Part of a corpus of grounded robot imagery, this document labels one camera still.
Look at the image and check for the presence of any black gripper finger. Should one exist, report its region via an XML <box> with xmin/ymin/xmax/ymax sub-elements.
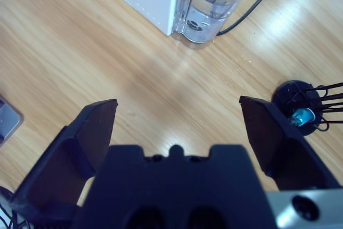
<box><xmin>10</xmin><ymin>99</ymin><xmax>118</xmax><ymax>224</ymax></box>
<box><xmin>238</xmin><ymin>95</ymin><xmax>340</xmax><ymax>191</ymax></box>

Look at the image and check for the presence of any blue coffee capsule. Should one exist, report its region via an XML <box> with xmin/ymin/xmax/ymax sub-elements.
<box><xmin>290</xmin><ymin>107</ymin><xmax>316</xmax><ymax>128</ymax></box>

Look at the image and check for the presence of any black capsule holder with rods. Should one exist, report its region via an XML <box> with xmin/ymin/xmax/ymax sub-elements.
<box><xmin>272</xmin><ymin>80</ymin><xmax>343</xmax><ymax>136</ymax></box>

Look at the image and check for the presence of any clear water tank black lid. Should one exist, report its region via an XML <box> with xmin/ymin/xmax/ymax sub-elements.
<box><xmin>171</xmin><ymin>0</ymin><xmax>266</xmax><ymax>49</ymax></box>

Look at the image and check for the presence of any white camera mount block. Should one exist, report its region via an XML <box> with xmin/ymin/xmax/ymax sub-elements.
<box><xmin>0</xmin><ymin>94</ymin><xmax>24</xmax><ymax>148</ymax></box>

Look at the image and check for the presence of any black power cable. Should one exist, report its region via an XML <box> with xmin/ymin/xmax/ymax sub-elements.
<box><xmin>217</xmin><ymin>0</ymin><xmax>289</xmax><ymax>35</ymax></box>

